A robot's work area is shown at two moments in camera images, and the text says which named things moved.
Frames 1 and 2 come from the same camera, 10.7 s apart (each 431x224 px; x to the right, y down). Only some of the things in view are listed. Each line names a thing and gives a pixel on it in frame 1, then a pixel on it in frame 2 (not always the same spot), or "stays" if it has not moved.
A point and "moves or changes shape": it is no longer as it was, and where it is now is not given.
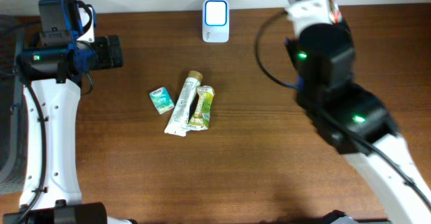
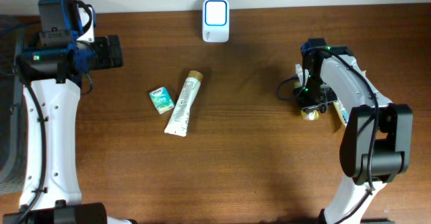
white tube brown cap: (177, 123) stays
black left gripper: (108, 60) stays
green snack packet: (200, 118) moves or changes shape
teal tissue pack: (161, 100) stays
